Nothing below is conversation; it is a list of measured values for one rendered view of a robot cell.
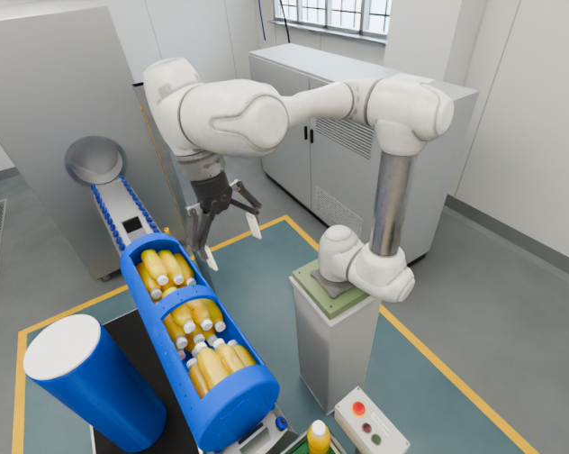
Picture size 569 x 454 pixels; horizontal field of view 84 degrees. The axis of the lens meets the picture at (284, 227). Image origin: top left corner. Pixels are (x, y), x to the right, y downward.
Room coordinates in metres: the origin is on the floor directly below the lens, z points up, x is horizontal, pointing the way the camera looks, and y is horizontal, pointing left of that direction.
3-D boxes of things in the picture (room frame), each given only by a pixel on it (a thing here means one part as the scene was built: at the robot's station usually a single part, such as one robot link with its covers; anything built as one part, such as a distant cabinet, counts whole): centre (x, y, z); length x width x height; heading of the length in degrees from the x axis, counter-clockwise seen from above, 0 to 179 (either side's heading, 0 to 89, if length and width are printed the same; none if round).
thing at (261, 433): (0.34, 0.16, 0.99); 0.10 x 0.02 x 0.12; 123
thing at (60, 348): (0.72, 0.92, 1.03); 0.28 x 0.28 x 0.01
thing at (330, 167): (2.75, -0.51, 0.72); 2.15 x 0.54 x 1.45; 28
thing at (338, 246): (0.92, -0.22, 1.21); 0.18 x 0.16 x 0.22; 41
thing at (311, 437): (0.32, -0.05, 0.99); 0.07 x 0.07 x 0.19
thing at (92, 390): (0.72, 0.92, 0.59); 0.28 x 0.28 x 0.88
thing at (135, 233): (1.46, 0.87, 1.00); 0.10 x 0.04 x 0.15; 123
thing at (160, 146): (1.77, 0.68, 0.85); 0.06 x 0.06 x 1.70; 33
